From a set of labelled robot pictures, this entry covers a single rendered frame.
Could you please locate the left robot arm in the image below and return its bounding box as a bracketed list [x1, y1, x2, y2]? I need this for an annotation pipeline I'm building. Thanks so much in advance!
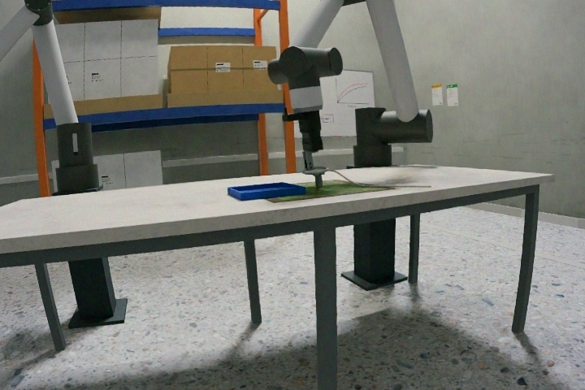
[267, 0, 433, 167]

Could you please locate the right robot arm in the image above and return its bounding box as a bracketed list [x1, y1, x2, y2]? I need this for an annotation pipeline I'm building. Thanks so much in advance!
[0, 0, 99, 193]

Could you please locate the green grass mat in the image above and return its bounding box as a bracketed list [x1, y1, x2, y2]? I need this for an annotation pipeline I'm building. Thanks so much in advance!
[263, 180, 398, 203]

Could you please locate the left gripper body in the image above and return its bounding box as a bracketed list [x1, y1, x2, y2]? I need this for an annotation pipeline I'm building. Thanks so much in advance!
[282, 86, 323, 152]

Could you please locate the blue tray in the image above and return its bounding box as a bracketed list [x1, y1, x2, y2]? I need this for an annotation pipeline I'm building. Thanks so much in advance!
[227, 182, 306, 201]

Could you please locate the grey ring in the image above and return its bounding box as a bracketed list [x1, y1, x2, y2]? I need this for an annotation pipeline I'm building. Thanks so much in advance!
[302, 166, 329, 175]

